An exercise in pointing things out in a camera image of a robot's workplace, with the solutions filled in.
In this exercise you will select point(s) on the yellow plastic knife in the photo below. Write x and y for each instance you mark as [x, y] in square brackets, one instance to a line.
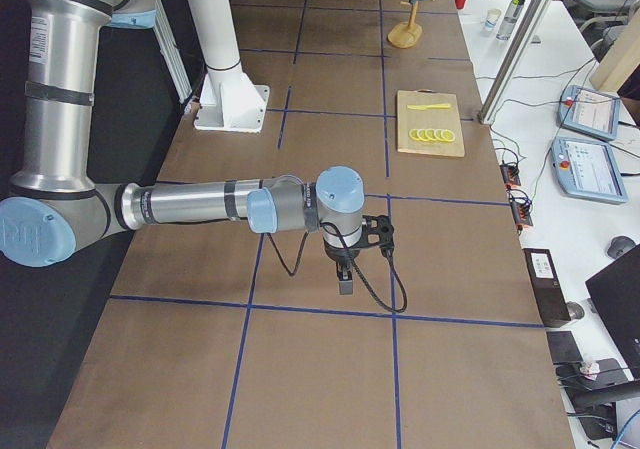
[424, 107]

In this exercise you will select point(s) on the black box with label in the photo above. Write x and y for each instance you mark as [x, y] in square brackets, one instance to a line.
[546, 287]

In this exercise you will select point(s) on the black monitor corner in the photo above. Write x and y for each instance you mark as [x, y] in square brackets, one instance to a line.
[614, 292]

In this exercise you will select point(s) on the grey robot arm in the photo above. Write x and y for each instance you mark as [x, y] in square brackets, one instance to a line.
[136, 138]

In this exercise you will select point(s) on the teach pendant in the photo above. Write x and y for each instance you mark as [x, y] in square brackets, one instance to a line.
[587, 169]
[590, 112]

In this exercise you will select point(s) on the water bottle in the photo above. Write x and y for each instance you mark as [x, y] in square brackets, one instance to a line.
[510, 19]

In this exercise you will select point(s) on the upper teach pendant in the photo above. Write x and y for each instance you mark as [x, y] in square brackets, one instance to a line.
[590, 112]

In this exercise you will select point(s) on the lower teach pendant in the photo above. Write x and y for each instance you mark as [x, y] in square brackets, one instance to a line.
[587, 169]

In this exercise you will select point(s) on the paper cup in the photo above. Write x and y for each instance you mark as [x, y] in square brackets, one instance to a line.
[491, 20]

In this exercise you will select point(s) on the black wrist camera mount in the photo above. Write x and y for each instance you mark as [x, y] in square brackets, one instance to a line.
[377, 231]

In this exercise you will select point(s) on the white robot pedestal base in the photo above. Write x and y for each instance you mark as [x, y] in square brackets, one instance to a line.
[229, 101]

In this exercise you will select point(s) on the aluminium profile post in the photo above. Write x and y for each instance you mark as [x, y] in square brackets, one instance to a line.
[519, 42]

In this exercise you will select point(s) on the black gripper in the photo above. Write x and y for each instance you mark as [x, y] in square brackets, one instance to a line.
[340, 255]

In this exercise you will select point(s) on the bamboo cutting board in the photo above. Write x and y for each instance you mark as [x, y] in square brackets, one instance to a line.
[408, 122]

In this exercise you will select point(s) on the orange black adapter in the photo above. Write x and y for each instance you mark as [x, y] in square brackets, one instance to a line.
[521, 207]
[510, 174]

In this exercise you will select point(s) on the wooden cup rack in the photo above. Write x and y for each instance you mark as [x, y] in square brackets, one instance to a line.
[406, 34]

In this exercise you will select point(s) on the grey computer mouse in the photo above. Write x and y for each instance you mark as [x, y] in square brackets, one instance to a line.
[619, 246]

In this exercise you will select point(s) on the orange black adapter upper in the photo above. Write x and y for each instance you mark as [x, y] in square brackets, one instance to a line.
[510, 174]

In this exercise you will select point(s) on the orange black adapter lower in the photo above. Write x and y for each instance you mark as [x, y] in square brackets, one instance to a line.
[521, 207]

